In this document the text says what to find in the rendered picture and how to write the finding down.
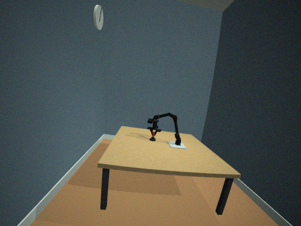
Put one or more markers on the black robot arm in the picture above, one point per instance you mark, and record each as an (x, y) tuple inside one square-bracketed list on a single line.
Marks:
[(154, 121)]

